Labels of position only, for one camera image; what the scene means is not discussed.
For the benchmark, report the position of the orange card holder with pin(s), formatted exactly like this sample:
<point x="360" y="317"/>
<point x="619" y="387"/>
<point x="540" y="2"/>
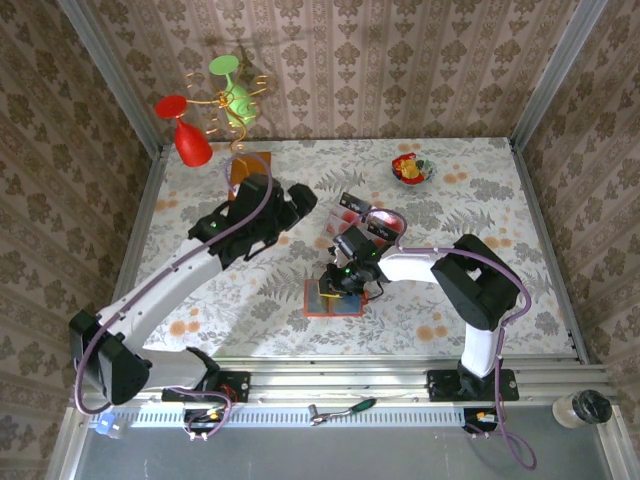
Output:
<point x="315" y="305"/>

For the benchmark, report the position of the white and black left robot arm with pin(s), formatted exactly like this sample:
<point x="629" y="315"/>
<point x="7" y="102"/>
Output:
<point x="165" y="290"/>

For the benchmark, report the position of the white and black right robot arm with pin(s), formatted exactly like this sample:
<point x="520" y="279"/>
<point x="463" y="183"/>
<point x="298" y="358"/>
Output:
<point x="410" y="265"/>

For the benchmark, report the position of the red circle card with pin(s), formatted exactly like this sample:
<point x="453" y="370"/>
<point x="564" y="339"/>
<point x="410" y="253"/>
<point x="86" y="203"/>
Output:
<point x="345" y="217"/>
<point x="335" y="230"/>
<point x="392" y="222"/>

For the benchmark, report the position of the black VIP card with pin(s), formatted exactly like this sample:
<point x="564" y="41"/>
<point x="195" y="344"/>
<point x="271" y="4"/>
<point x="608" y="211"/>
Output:
<point x="356" y="203"/>
<point x="382" y="230"/>

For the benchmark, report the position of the clear acrylic card stand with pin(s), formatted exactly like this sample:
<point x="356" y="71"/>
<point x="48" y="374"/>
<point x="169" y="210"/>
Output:
<point x="365" y="220"/>

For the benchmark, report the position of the red plastic wine glass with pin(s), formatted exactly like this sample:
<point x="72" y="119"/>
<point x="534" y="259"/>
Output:
<point x="192" y="142"/>

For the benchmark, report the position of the green plastic wine glass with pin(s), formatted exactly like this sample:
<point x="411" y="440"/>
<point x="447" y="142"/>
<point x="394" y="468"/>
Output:
<point x="239" y="102"/>

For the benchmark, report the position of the yellow candy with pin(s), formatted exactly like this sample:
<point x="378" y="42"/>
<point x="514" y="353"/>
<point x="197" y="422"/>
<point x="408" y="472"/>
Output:
<point x="411" y="169"/>

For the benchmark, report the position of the red candy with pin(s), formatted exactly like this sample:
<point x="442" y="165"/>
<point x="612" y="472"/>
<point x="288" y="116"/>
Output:
<point x="397" y="162"/>

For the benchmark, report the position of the glass candy bowl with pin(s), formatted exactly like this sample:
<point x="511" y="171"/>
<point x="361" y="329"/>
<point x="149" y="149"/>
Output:
<point x="430" y="170"/>

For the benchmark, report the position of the blue plug connector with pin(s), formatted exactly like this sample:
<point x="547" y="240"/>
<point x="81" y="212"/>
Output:
<point x="104" y="425"/>

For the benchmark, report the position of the glass jar dark lid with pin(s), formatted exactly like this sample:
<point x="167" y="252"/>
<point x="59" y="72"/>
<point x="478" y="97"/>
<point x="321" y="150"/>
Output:
<point x="582" y="409"/>

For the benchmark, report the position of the aluminium mounting rail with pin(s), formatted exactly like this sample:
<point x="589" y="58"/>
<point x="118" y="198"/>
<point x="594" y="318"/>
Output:
<point x="340" y="380"/>

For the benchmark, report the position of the aluminium table edge rail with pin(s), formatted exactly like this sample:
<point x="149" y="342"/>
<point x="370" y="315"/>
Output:
<point x="148" y="200"/>
<point x="541" y="225"/>

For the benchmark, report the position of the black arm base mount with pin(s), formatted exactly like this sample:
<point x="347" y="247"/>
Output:
<point x="240" y="385"/>
<point x="440" y="385"/>

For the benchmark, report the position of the aluminium frame post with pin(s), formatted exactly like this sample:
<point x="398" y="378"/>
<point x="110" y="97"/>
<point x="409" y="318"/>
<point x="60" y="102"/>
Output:
<point x="116" y="80"/>
<point x="556" y="75"/>

